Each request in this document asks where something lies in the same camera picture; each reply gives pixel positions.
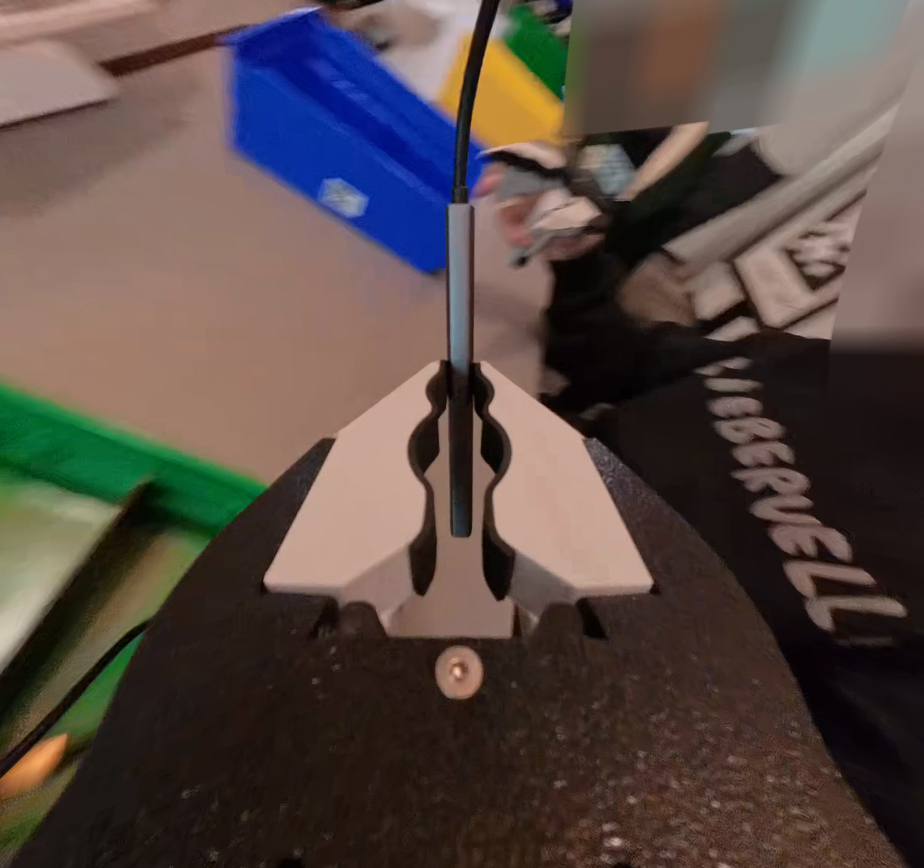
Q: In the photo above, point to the person's right hand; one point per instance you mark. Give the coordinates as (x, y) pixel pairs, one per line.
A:
(509, 211)

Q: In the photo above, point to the document stand with instruction sheet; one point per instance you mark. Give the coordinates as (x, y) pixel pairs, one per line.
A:
(43, 81)

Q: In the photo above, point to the blue plastic bin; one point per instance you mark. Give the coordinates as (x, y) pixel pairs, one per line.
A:
(325, 124)

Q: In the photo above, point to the green plastic bin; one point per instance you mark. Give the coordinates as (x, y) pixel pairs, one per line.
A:
(541, 45)
(72, 442)

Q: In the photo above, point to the person's right forearm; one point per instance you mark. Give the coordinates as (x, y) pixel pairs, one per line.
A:
(613, 334)

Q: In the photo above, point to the yellow plastic bin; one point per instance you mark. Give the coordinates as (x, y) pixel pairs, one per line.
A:
(520, 110)

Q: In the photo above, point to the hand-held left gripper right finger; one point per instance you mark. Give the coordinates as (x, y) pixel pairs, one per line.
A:
(570, 514)

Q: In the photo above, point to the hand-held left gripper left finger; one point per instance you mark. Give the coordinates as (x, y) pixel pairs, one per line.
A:
(346, 514)

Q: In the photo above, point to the dark grey USB hub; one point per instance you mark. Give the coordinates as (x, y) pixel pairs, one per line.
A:
(460, 290)

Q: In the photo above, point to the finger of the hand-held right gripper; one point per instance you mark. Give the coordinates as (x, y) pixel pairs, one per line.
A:
(563, 229)
(534, 168)

